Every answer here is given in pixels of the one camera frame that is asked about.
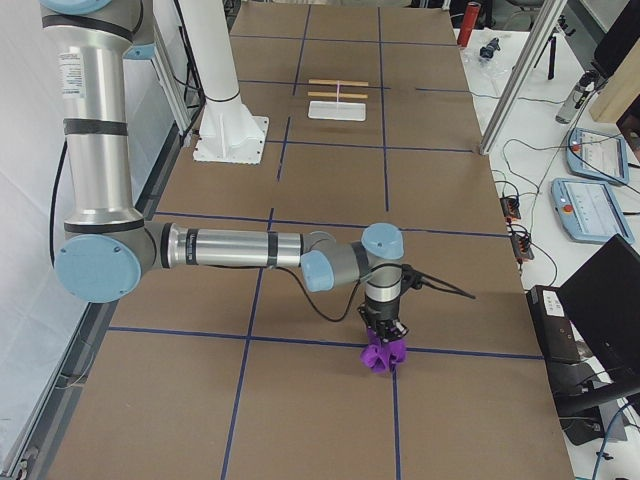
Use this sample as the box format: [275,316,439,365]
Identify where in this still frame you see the front wooden rack rod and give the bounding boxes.
[307,91,369,101]

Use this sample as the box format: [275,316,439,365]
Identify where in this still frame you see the white rack base tray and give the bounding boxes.
[307,100,366,122]

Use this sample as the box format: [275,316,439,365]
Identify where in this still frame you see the purple towel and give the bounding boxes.
[360,339,407,373]

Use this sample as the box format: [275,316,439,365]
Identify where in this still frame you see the black monitor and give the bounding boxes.
[558,234,639,374]

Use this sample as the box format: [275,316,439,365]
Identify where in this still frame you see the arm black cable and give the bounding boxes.
[272,267,371,323]

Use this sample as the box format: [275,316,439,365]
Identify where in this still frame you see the rear wooden rack rod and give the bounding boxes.
[308,79,370,88]

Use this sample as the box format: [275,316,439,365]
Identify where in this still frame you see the blue teach pendant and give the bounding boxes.
[551,178,635,244]
[566,128,629,185]

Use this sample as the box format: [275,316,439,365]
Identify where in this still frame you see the orange usb hub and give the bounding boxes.
[500,196,521,222]

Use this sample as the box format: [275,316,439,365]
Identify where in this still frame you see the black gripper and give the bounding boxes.
[357,301,408,346]

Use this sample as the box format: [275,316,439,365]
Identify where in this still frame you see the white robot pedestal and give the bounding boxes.
[176,0,269,165]

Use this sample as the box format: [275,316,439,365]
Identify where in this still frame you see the dark blue folded umbrella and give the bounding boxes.
[479,37,501,60]

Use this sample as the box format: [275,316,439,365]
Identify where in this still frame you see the lower blue teach pendant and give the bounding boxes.
[551,178,635,244]

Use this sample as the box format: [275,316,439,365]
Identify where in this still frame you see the black box device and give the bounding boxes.
[526,285,588,365]

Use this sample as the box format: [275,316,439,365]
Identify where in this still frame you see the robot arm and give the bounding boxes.
[41,1,407,346]

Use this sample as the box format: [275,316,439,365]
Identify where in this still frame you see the red cylinder tube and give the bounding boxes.
[457,1,481,48]

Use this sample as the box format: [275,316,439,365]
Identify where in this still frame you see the black tripod leg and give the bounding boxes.
[547,35,557,80]

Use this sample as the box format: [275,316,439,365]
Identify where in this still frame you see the wooden rack rod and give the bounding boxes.
[308,79,370,88]
[307,91,369,101]

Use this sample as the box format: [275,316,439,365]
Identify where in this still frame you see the aluminium frame post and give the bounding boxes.
[479,0,567,155]

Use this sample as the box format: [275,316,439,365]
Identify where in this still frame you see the upper blue teach pendant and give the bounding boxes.
[566,128,629,185]

